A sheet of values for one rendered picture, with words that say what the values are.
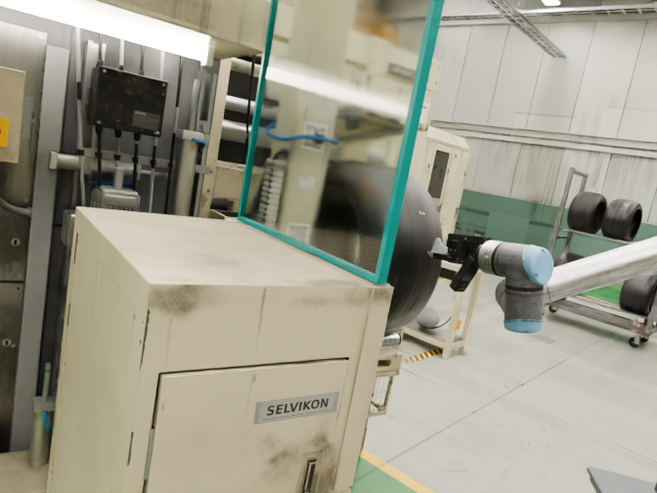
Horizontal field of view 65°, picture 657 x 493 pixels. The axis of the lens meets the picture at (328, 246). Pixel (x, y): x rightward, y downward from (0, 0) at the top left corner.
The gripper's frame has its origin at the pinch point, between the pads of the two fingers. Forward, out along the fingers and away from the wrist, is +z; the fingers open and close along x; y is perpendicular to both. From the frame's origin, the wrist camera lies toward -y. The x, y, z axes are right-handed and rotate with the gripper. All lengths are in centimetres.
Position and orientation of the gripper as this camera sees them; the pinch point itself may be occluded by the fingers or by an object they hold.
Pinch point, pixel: (431, 254)
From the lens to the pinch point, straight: 157.6
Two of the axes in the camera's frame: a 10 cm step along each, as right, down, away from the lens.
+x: -8.1, -0.6, -5.8
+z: -5.7, -1.1, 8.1
